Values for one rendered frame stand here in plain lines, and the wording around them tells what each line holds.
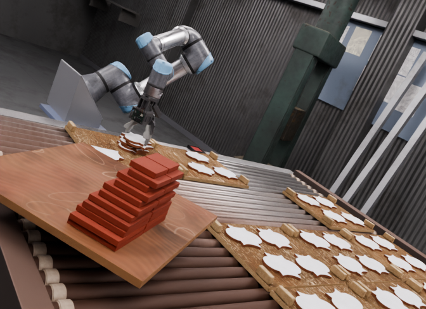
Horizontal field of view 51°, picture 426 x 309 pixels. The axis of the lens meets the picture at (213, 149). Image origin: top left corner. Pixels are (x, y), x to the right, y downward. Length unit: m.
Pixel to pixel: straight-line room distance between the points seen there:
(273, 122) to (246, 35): 2.16
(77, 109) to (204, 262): 1.16
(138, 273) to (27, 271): 0.22
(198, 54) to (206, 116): 4.32
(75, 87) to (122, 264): 1.40
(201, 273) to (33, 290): 0.50
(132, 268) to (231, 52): 5.71
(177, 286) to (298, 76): 3.53
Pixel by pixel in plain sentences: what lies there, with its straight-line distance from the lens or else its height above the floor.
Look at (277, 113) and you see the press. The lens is 4.51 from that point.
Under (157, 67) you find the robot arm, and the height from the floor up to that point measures 1.31.
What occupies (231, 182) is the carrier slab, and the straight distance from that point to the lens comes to 2.09.
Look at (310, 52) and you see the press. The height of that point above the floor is 1.76.
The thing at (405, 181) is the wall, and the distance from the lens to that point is 4.86.
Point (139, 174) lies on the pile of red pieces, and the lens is 0.97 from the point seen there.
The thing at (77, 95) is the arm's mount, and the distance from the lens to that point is 2.20.
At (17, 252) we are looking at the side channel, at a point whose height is 0.95.
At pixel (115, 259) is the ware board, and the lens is 0.92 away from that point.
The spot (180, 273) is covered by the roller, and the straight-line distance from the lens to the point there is 1.22.
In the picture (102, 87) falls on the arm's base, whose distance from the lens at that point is 2.26.
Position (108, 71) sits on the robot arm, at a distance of 2.28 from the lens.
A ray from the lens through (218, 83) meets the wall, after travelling 6.51.
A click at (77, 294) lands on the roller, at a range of 1.02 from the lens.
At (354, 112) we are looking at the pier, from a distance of 5.00.
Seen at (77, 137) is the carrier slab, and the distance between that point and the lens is 1.85.
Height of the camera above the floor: 1.51
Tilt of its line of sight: 13 degrees down
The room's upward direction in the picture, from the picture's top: 24 degrees clockwise
